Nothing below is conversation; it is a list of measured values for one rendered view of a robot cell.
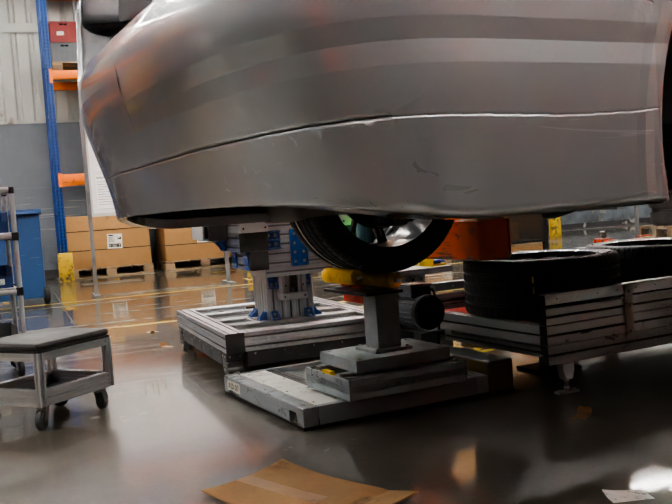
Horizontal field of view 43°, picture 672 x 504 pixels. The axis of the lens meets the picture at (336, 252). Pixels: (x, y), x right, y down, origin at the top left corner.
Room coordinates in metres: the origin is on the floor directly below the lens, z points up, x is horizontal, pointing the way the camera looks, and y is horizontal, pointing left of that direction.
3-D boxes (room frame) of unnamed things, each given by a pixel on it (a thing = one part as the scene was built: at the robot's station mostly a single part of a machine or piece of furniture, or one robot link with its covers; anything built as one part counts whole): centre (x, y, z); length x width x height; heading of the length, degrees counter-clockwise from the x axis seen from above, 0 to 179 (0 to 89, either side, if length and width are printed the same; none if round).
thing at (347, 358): (3.25, -0.15, 0.32); 0.40 x 0.30 x 0.28; 117
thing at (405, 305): (3.62, -0.31, 0.26); 0.42 x 0.18 x 0.35; 27
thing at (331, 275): (3.25, -0.02, 0.51); 0.29 x 0.06 x 0.06; 27
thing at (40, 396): (3.49, 1.22, 0.17); 0.43 x 0.36 x 0.34; 152
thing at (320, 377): (3.25, -0.16, 0.13); 0.50 x 0.36 x 0.10; 117
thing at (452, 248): (3.66, -0.52, 0.69); 0.52 x 0.17 x 0.35; 27
